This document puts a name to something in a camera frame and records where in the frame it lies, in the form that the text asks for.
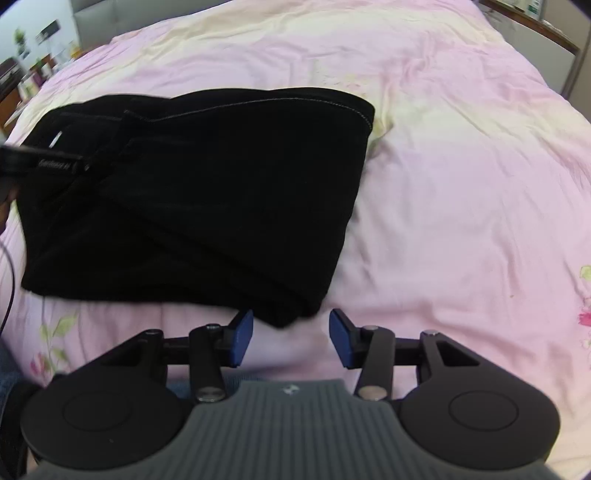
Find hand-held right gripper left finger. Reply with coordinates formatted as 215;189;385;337
76;309;255;403

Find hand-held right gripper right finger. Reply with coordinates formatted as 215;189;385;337
328;308;511;402

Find black pants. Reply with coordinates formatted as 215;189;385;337
17;88;375;329

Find wooden dresser with white top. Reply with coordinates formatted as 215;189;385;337
0;58;51;132

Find group of cosmetic bottles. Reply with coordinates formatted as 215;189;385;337
18;46;81;100

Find dark brown case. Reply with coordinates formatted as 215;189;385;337
0;58;24;100

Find grey padded bed headboard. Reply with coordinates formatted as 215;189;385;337
74;0;227;47

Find pink floral blanket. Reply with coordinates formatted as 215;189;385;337
0;0;591;480

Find person's left jeans leg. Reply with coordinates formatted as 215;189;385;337
0;339;33;467

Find white nightstand with wooden top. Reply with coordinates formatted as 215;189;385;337
478;0;583;95

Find black cable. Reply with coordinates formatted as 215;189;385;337
0;237;18;334

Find dark wall socket panel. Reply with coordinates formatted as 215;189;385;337
36;19;62;45

